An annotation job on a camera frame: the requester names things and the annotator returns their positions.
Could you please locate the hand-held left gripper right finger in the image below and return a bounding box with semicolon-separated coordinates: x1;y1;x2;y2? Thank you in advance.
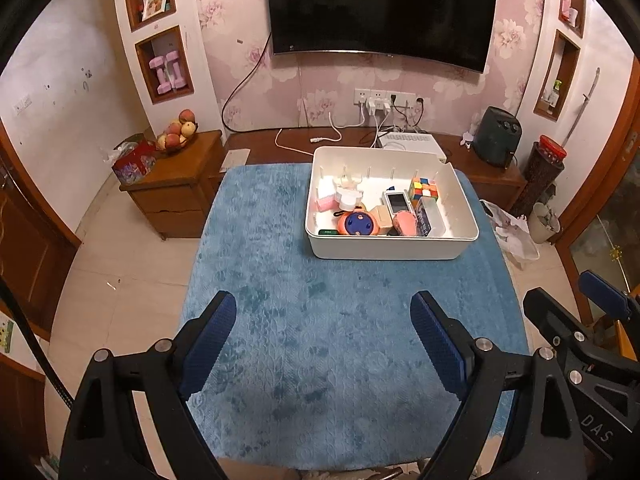
410;290;587;480

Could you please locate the wooden side cabinet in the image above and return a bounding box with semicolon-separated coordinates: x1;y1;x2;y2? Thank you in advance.
119;130;224;242

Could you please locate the white wall socket row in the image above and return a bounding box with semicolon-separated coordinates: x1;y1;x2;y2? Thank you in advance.
354;88;429;107

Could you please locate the long low wooden cabinet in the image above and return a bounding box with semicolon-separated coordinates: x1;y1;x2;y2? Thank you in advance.
215;127;529;211

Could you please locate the red tissue box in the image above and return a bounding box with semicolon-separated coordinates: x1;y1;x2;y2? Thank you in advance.
111;141;159;185

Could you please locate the white plastic bag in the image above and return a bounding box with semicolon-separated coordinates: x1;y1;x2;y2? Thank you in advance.
480;200;541;269

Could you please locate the multicoloured puzzle cube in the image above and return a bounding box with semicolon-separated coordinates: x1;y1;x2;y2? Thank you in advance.
407;176;440;204

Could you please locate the white wall shelf unit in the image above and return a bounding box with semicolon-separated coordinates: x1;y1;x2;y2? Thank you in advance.
520;0;590;122
110;0;217;120

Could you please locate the beige wooden block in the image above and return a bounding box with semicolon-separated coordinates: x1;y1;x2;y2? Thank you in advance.
370;205;396;236

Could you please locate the black wall television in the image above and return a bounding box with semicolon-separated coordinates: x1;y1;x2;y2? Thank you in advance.
264;0;500;75

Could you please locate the small round cream object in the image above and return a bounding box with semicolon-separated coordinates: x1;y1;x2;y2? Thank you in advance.
336;187;364;212

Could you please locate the red lidded jar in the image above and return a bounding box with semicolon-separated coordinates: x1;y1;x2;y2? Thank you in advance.
539;135;569;164

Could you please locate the pink soft object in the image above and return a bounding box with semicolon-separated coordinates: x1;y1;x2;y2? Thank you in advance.
392;211;419;237

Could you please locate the black television cable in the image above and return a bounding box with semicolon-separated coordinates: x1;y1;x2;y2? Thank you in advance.
220;32;274;134

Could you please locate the pink dumbbell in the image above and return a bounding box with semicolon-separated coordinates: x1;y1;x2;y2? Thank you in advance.
149;55;171;94
167;51;186;89

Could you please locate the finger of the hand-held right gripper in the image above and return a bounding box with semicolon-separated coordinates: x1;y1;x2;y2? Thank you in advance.
577;269;640;321
522;287;626;372

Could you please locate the pink and white box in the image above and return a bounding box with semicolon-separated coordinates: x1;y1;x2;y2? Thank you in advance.
316;182;337;214

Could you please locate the fruit basket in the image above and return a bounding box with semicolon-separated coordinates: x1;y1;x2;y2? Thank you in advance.
157;107;198;150

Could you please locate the white set-top box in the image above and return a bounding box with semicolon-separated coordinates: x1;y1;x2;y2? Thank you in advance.
377;131;449;164

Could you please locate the orange round toy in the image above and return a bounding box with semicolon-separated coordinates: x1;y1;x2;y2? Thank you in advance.
336;208;377;237

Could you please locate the white box with dark panel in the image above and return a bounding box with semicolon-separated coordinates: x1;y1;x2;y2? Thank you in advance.
382;189;414;217

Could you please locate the white storage bin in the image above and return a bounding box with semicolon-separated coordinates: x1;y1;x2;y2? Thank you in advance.
305;146;480;261

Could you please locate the dark woven stand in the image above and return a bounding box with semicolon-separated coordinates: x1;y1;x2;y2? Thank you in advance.
510;142;564;217

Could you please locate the white charging cable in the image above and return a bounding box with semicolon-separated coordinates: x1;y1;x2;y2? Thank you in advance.
275;110;369;154

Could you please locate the dark fruit bowl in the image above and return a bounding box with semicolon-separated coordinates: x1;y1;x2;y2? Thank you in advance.
157;135;199;154

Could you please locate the clear plastic case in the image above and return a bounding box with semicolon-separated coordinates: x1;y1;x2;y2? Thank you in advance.
416;196;447;239

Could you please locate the wooden glass door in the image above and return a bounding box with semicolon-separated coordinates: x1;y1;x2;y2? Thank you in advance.
555;55;640;361

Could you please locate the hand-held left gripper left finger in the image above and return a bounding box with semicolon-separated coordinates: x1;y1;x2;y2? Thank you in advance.
59;290;237;480

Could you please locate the dark green air fryer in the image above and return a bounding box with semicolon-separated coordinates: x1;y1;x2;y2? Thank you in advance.
472;106;524;166

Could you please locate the blue table mat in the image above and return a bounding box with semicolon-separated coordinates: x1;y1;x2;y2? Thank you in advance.
180;162;531;474

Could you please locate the grey metal rod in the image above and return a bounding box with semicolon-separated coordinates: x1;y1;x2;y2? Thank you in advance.
562;72;601;149

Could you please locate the picture book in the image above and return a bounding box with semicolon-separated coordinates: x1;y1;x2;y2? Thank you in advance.
141;0;169;22

